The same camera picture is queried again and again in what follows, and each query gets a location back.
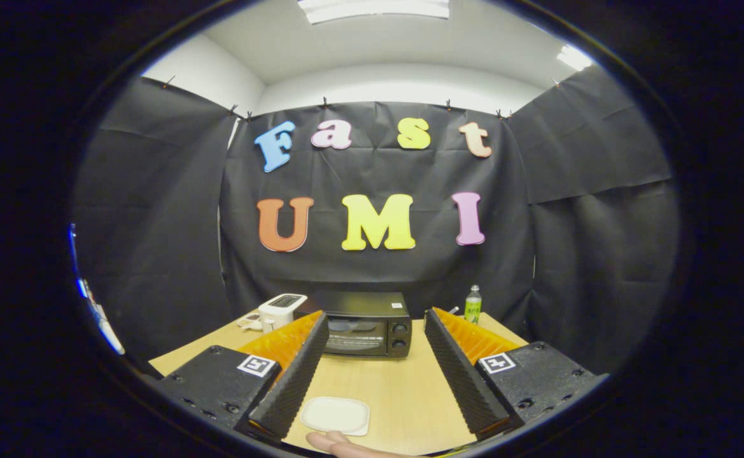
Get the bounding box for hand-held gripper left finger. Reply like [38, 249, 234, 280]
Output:
[155, 310, 330, 443]

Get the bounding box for white pop-up toaster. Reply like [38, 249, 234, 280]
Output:
[258, 293, 308, 333]

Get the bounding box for white square plate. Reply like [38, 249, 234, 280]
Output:
[300, 396, 371, 437]

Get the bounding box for square ceiling light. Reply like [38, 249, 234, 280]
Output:
[556, 45, 595, 72]

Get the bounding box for black toaster oven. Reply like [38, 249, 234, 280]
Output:
[292, 291, 412, 358]

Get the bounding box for green drink bottle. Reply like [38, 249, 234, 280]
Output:
[464, 284, 482, 325]

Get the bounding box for white and blue board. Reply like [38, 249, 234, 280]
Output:
[68, 223, 125, 356]

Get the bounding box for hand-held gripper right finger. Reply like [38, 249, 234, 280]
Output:
[424, 307, 605, 436]

